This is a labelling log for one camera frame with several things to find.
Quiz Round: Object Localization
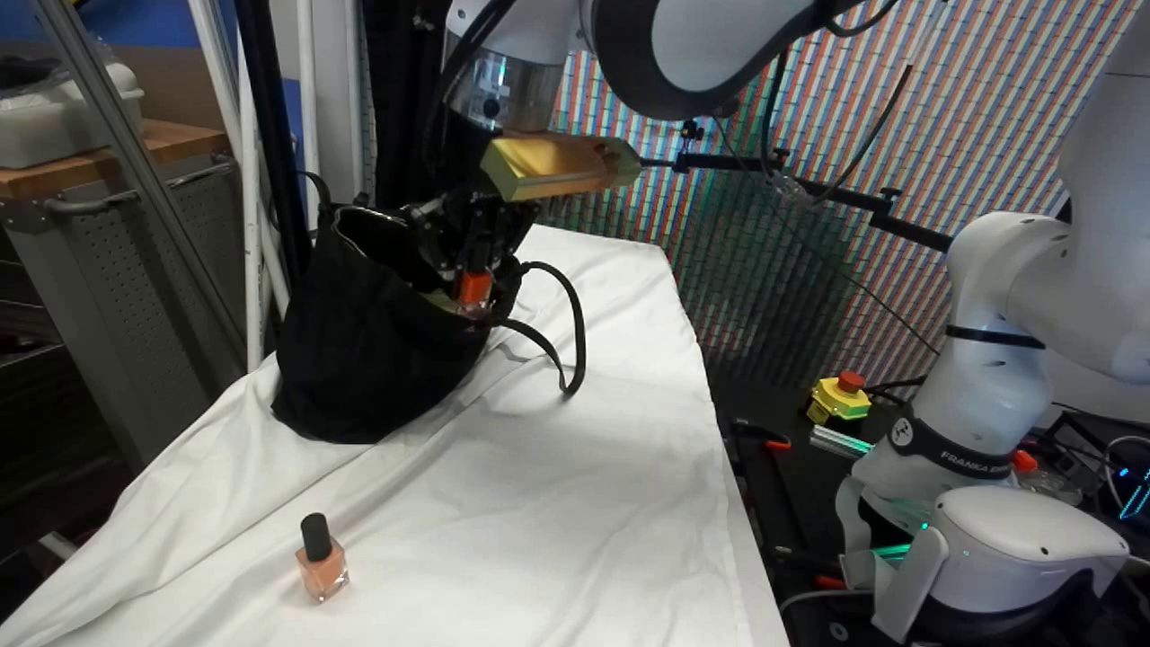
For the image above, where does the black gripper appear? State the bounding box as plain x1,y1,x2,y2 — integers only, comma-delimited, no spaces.
431,185,537,299

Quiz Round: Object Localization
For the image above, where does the peach nail polish bottle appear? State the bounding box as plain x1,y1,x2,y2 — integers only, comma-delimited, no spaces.
289,512,353,607

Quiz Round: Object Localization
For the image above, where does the black vertical pole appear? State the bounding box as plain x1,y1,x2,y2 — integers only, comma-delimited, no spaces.
231,0,313,352

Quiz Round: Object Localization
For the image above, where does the white tablecloth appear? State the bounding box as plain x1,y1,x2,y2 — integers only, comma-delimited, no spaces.
0,204,794,647

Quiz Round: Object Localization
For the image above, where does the gray perforated metal cabinet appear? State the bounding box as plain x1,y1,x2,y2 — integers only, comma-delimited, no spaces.
0,157,249,471

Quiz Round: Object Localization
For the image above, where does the wooden board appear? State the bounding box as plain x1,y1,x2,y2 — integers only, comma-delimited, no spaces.
0,114,232,204

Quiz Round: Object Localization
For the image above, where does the yellow emergency stop button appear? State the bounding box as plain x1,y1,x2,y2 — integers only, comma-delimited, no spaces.
803,366,878,428

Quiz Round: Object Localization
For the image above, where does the teal translucent bar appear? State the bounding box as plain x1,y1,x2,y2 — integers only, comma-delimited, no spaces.
807,421,880,463

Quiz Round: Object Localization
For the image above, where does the blue board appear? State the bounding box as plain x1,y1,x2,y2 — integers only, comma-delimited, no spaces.
75,0,245,53

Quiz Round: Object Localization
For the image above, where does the white plastic container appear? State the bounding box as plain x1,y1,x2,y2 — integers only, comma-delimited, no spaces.
0,53,150,173

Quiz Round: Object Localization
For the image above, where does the moire patterned screen panel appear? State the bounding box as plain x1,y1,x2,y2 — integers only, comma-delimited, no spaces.
525,0,1150,392

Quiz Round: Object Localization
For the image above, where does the wrist camera with yellow mount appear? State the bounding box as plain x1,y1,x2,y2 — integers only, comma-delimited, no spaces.
479,135,645,204

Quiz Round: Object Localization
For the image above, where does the black handbag with straps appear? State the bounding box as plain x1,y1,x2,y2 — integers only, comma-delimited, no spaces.
269,196,588,446

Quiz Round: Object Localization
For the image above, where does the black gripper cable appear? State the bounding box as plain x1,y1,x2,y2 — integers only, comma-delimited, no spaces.
415,0,518,118

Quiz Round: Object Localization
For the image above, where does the aluminium frame post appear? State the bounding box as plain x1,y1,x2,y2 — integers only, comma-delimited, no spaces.
32,0,249,376

